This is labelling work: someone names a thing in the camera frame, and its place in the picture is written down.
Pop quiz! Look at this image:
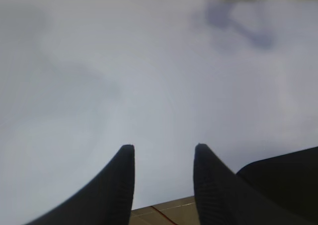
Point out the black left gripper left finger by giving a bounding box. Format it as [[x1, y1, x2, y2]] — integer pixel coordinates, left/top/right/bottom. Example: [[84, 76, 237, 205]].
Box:
[[31, 145, 135, 225]]

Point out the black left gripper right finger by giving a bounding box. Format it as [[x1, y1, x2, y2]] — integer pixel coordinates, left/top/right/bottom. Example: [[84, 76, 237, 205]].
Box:
[[193, 144, 310, 225]]

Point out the red floor cable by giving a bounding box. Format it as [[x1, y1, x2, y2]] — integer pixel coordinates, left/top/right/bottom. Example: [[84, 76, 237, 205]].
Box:
[[151, 206, 179, 225]]

